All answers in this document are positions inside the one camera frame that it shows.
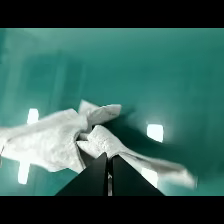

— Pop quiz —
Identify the white garment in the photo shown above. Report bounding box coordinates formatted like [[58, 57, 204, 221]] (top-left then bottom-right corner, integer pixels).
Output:
[[0, 99, 198, 190]]

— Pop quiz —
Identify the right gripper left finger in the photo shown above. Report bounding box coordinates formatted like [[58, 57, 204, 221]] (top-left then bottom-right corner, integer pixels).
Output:
[[55, 152, 109, 197]]

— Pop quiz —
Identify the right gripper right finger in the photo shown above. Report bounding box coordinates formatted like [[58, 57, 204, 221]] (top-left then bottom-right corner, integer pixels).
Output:
[[111, 155, 165, 197]]

